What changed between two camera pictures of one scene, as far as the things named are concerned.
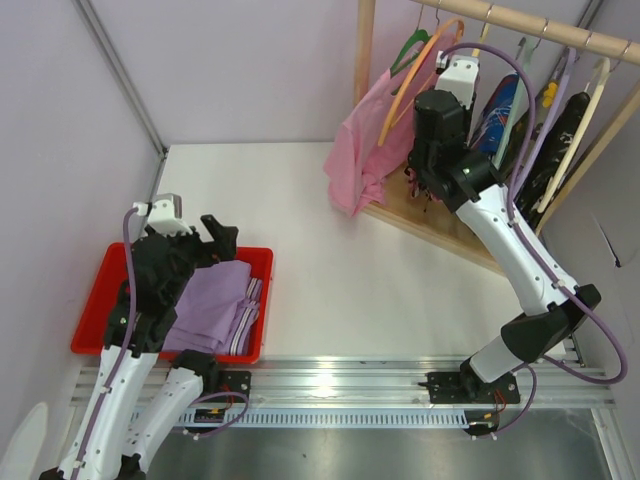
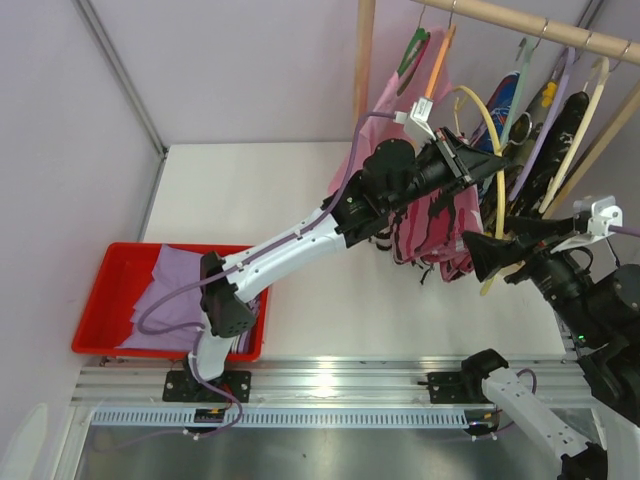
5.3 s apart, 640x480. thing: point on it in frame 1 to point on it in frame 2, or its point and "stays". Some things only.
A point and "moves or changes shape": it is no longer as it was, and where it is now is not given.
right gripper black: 420,167 to 520,250
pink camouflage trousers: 418,188 moves or changes shape
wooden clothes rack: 404,202 stays
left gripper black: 201,247 to 455,160
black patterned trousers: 544,175 stays
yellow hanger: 475,51 to 493,280
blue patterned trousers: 489,132 stays
